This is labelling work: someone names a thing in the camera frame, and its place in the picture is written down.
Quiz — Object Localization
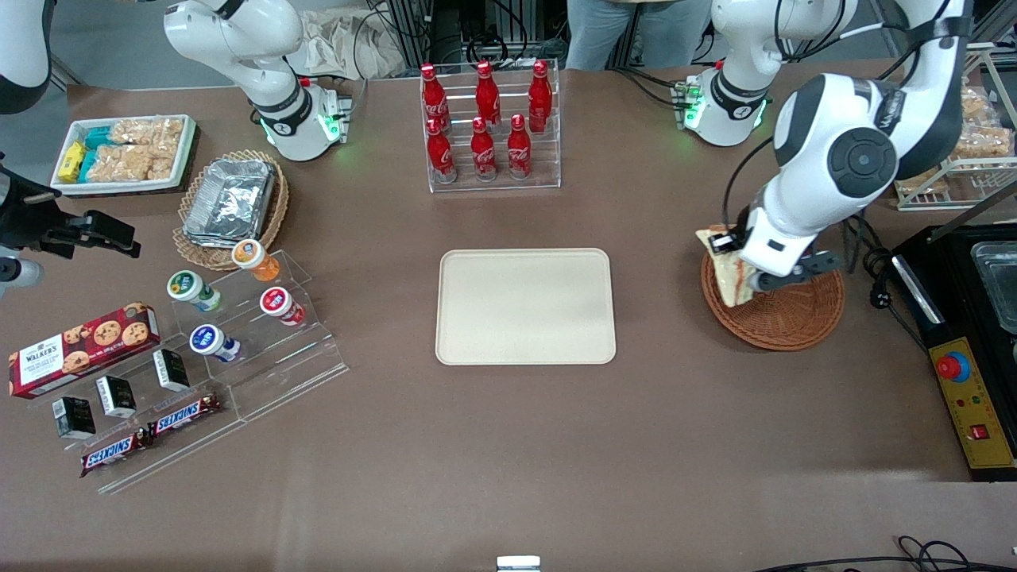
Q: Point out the red cola bottle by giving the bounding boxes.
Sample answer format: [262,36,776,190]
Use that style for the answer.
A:
[506,114,534,180]
[474,61,502,128]
[528,60,554,133]
[420,64,451,133]
[426,118,458,184]
[470,118,499,183]

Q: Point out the stack of foil containers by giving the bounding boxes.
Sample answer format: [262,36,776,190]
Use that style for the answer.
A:
[182,158,278,249]

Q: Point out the orange lid yogurt cup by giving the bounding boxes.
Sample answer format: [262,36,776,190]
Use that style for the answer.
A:
[231,239,281,283]

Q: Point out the yellow snack box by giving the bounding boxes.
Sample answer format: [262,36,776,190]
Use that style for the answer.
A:
[57,141,87,183]

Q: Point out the clear acrylic stepped cup stand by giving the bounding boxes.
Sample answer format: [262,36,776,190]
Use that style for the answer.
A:
[169,249,350,423]

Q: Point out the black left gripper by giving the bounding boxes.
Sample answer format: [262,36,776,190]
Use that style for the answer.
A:
[709,204,756,256]

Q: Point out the red Walkers cookie box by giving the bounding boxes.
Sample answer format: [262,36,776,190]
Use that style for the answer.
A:
[7,302,162,400]

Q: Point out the clear bag of rice crackers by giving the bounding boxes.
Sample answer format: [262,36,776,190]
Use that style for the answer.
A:
[87,145,177,183]
[109,118,186,149]

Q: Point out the black coiled cable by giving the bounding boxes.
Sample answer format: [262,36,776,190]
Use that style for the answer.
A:
[753,535,1017,572]

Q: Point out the clear acrylic stepped snack stand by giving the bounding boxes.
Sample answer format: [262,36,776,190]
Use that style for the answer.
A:
[28,343,249,496]

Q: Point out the yellow control box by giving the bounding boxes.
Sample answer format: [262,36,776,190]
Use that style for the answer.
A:
[929,337,1017,472]

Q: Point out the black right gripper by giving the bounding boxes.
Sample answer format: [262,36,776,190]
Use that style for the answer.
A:
[0,163,143,261]

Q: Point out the bagged pastry snack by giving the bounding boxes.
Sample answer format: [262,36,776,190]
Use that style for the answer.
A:
[953,126,1015,160]
[958,86,996,129]

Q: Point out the person in blue jeans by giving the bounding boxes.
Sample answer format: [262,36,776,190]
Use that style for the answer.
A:
[566,0,713,72]

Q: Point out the small black box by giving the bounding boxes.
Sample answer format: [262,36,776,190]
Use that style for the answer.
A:
[52,396,98,441]
[95,375,138,420]
[152,348,191,393]

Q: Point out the white wire shelf rack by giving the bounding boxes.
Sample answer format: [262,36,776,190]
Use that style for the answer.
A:
[894,43,1017,212]

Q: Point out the clear acrylic bottle rack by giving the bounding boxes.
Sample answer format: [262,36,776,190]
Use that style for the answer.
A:
[419,60,563,195]

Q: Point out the black appliance base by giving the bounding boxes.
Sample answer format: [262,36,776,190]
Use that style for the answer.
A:
[891,225,1017,483]

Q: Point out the crumpled beige bag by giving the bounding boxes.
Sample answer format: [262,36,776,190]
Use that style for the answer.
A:
[288,6,408,81]

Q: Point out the triangular sandwich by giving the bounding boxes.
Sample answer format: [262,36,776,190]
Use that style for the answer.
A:
[695,226,756,309]

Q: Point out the beige plastic serving tray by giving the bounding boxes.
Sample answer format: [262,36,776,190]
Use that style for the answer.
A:
[435,248,617,366]

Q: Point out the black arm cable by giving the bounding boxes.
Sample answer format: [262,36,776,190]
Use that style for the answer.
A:
[721,138,776,233]

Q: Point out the aluminium frame with cables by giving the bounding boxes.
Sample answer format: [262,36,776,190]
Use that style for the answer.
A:
[386,0,569,74]

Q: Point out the red lid yogurt cup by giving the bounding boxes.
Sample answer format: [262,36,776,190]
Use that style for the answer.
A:
[259,287,307,327]

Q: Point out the black power cable with plug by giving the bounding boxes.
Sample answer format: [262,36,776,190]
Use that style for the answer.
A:
[841,210,932,352]

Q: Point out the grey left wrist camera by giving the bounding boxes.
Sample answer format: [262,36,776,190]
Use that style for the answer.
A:
[752,250,844,296]

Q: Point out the black base cable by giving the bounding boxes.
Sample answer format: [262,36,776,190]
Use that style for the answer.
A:
[610,66,686,110]

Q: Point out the brown round wicker basket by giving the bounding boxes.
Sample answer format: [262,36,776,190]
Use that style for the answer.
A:
[700,252,846,352]

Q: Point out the white rectangular snack tray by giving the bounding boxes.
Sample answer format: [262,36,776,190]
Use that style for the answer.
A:
[50,114,199,197]

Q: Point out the red emergency stop button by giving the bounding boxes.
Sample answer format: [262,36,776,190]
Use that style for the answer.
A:
[935,350,973,385]

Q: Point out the green lid yogurt cup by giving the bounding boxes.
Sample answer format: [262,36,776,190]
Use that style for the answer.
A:
[166,271,224,314]

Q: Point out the light oval wicker basket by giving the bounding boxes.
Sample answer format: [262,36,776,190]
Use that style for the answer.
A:
[172,149,291,272]

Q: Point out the clear glass pan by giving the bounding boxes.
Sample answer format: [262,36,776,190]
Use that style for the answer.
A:
[971,242,1017,335]

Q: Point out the blue lid yogurt cup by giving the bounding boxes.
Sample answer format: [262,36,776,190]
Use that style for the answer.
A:
[188,324,242,364]

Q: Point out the Snickers chocolate bar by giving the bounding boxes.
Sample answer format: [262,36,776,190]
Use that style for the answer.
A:
[147,391,222,439]
[79,429,151,479]

